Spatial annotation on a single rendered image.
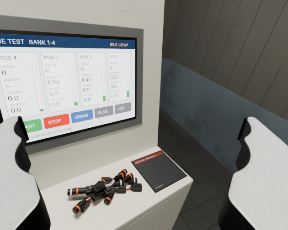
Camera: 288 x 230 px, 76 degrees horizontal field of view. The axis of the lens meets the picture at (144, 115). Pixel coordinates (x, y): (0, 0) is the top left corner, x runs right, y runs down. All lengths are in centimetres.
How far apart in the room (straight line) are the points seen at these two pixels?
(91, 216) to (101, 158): 20
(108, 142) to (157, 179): 22
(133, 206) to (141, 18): 61
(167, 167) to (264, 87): 140
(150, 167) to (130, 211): 19
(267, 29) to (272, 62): 28
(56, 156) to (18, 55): 30
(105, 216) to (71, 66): 44
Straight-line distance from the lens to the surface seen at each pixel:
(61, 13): 58
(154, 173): 73
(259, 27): 205
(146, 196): 67
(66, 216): 62
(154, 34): 73
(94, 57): 59
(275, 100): 193
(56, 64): 56
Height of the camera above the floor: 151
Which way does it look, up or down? 30 degrees down
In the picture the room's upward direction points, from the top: 11 degrees clockwise
